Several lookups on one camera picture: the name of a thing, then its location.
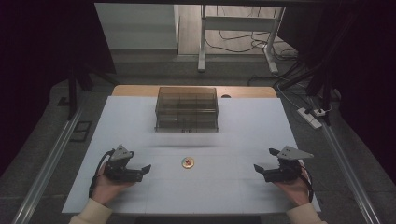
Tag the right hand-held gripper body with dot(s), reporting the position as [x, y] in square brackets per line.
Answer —
[286, 169]

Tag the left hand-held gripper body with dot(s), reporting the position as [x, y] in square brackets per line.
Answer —
[120, 169]

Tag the clear plastic drawer organizer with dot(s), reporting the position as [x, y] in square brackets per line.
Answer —
[186, 109]

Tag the person's right hand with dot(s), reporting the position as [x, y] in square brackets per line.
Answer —
[294, 191]

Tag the person's left hand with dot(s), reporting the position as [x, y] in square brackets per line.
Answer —
[104, 189]

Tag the white table mat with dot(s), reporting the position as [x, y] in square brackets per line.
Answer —
[218, 186]

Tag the white power strip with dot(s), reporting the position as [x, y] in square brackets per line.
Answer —
[308, 118]

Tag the white plug adapter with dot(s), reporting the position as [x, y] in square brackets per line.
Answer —
[319, 112]

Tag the wooden table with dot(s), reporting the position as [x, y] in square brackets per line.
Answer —
[137, 90]

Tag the black floor frame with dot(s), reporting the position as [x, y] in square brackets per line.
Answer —
[81, 131]

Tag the metal floor rail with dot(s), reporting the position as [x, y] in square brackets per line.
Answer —
[46, 171]
[351, 174]

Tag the white desk frame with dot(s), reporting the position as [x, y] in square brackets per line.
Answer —
[238, 23]

